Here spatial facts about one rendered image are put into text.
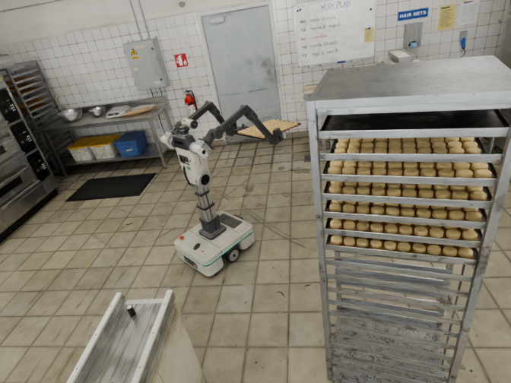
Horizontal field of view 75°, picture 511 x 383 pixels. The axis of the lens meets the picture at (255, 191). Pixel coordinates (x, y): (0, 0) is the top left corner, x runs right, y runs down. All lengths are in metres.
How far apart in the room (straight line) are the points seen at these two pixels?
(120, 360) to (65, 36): 5.42
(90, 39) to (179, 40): 1.44
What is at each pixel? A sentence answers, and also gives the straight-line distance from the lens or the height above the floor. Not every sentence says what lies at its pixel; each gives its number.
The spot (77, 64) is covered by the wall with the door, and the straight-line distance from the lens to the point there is 6.47.
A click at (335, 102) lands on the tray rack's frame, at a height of 1.81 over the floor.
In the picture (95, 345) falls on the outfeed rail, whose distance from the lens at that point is 1.86.
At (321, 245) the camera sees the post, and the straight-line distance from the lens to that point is 1.51.
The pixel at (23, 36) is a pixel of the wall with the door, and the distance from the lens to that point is 6.86.
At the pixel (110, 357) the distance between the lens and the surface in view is 1.83.
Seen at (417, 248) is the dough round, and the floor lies 1.15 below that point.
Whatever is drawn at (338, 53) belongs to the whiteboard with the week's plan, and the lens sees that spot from 5.44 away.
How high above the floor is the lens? 2.15
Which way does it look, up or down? 30 degrees down
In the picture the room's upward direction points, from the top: 10 degrees counter-clockwise
